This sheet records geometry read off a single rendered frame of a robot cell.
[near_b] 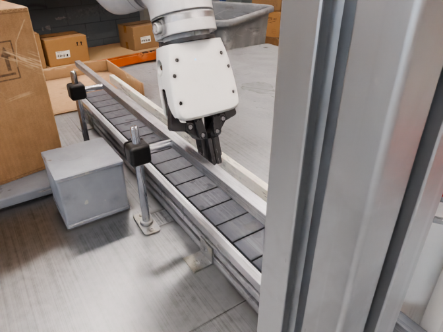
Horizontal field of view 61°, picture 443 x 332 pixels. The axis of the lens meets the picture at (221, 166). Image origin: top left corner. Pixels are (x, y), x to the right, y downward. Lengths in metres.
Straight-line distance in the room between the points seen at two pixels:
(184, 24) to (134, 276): 0.32
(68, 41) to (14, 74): 3.42
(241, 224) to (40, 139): 0.39
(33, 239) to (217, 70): 0.36
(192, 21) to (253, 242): 0.28
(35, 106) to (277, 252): 0.59
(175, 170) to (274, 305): 0.46
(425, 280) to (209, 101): 0.33
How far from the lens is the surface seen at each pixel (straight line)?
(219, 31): 2.51
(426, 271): 0.33
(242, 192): 0.42
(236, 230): 0.50
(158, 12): 0.51
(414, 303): 0.35
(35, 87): 0.70
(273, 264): 0.17
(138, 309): 0.48
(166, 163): 0.64
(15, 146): 0.71
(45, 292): 0.53
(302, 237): 0.16
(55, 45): 4.05
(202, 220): 0.51
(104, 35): 5.12
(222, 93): 0.52
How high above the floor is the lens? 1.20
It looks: 31 degrees down
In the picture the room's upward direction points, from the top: straight up
